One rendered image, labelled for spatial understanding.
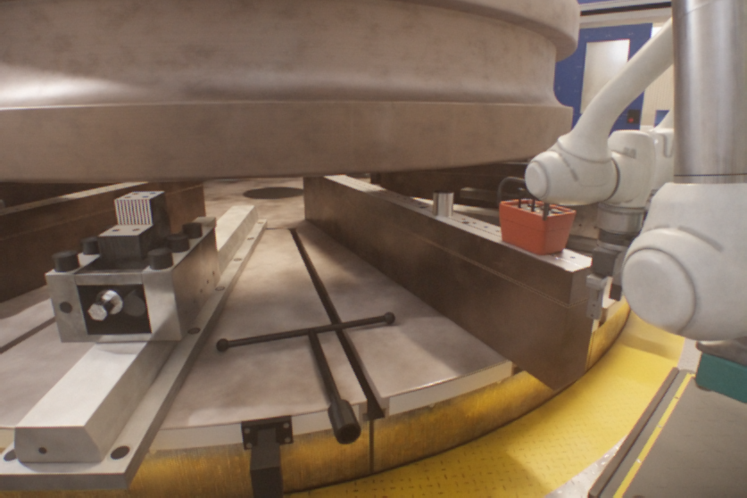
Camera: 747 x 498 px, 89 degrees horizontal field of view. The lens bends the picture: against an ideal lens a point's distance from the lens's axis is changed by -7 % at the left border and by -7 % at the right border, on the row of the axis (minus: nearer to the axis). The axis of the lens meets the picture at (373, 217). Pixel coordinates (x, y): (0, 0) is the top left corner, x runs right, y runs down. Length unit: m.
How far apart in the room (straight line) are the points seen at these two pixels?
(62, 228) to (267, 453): 1.69
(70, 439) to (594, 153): 1.21
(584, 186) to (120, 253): 1.20
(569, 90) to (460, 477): 5.84
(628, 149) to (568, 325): 0.54
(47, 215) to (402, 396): 1.83
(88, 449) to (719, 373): 1.21
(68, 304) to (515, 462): 1.43
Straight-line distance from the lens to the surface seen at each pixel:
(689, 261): 0.58
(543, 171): 0.80
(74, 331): 1.42
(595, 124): 0.82
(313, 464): 1.37
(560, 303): 1.23
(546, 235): 1.24
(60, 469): 1.18
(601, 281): 0.95
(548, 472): 1.56
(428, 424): 1.43
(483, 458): 1.55
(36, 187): 3.97
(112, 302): 1.38
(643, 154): 0.94
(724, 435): 1.40
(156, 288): 1.25
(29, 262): 2.36
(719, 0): 0.67
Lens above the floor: 1.09
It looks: 15 degrees down
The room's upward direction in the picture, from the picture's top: straight up
